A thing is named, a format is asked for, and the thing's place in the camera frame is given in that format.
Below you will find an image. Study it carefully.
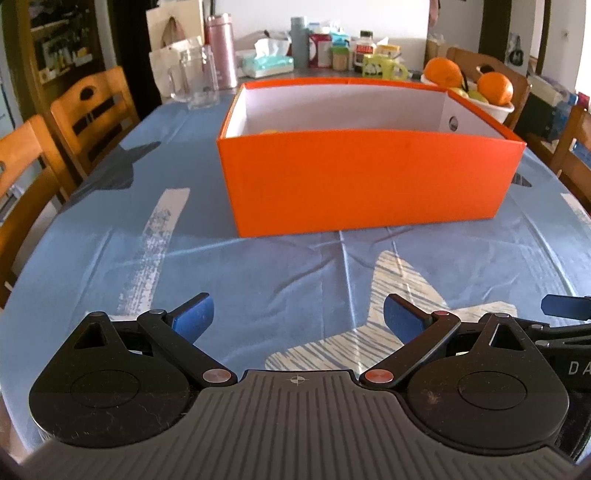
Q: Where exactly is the blue patterned tablecloth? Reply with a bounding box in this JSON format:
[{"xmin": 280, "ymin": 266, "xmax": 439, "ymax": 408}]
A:
[{"xmin": 1, "ymin": 104, "xmax": 590, "ymax": 450}]

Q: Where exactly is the wooden chair right near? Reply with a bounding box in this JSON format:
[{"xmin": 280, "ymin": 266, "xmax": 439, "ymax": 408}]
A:
[{"xmin": 549, "ymin": 105, "xmax": 591, "ymax": 213}]

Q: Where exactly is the wooden chair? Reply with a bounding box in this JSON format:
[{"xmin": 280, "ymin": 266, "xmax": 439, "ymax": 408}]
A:
[
  {"xmin": 50, "ymin": 66, "xmax": 139, "ymax": 178},
  {"xmin": 549, "ymin": 105, "xmax": 591, "ymax": 213},
  {"xmin": 0, "ymin": 115, "xmax": 76, "ymax": 305},
  {"xmin": 445, "ymin": 45, "xmax": 533, "ymax": 131}
]

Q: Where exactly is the orange cardboard box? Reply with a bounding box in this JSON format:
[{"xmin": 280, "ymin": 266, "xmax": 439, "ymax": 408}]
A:
[{"xmin": 217, "ymin": 78, "xmax": 525, "ymax": 237}]

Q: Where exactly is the wooden chair left near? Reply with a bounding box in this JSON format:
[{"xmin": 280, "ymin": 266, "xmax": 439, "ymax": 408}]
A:
[{"xmin": 0, "ymin": 115, "xmax": 76, "ymax": 305}]

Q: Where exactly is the wooden chair left far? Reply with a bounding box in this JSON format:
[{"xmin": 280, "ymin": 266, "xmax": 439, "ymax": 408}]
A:
[{"xmin": 50, "ymin": 66, "xmax": 139, "ymax": 178}]

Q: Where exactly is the large orange in basket right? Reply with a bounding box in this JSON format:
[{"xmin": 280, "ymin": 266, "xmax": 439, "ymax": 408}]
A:
[{"xmin": 477, "ymin": 72, "xmax": 514, "ymax": 106}]

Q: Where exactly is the large orange in basket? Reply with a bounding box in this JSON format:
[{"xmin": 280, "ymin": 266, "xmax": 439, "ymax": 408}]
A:
[
  {"xmin": 477, "ymin": 72, "xmax": 514, "ymax": 106},
  {"xmin": 424, "ymin": 57, "xmax": 464, "ymax": 88}
]

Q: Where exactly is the yellow green pear in basket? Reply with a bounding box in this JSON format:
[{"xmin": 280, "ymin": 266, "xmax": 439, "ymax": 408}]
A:
[{"xmin": 468, "ymin": 90, "xmax": 489, "ymax": 104}]

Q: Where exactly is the clear glass jar mug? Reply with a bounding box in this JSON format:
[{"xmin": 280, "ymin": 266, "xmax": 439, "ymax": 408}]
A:
[{"xmin": 167, "ymin": 45, "xmax": 219, "ymax": 109}]

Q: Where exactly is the large orange in basket left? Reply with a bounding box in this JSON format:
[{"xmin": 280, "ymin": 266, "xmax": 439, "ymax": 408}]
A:
[{"xmin": 424, "ymin": 57, "xmax": 464, "ymax": 88}]

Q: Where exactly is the green yellow mug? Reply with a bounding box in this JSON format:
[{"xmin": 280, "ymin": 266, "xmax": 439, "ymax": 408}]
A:
[{"xmin": 362, "ymin": 54, "xmax": 410, "ymax": 81}]

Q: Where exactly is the teal tissue box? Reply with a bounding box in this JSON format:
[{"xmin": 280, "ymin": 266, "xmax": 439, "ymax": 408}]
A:
[{"xmin": 242, "ymin": 37, "xmax": 294, "ymax": 79}]

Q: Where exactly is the dark cap medicine bottle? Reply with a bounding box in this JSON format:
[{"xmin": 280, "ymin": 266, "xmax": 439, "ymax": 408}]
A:
[{"xmin": 353, "ymin": 30, "xmax": 376, "ymax": 73}]

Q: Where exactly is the pink thermos bottle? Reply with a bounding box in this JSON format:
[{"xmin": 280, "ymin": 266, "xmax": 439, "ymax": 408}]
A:
[{"xmin": 205, "ymin": 13, "xmax": 238, "ymax": 90}]

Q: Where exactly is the red labelled jar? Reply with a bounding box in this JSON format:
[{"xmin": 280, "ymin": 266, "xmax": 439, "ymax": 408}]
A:
[{"xmin": 308, "ymin": 32, "xmax": 332, "ymax": 68}]

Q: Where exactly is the white paper bag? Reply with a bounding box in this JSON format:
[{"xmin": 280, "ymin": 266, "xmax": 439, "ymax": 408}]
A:
[{"xmin": 145, "ymin": 1, "xmax": 204, "ymax": 100}]

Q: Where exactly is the grey tall bottle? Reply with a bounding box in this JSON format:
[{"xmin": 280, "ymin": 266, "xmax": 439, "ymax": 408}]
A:
[{"xmin": 290, "ymin": 17, "xmax": 310, "ymax": 70}]

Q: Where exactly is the wooden bookshelf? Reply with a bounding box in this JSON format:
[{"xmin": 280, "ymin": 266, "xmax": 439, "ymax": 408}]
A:
[{"xmin": 13, "ymin": 0, "xmax": 107, "ymax": 121}]

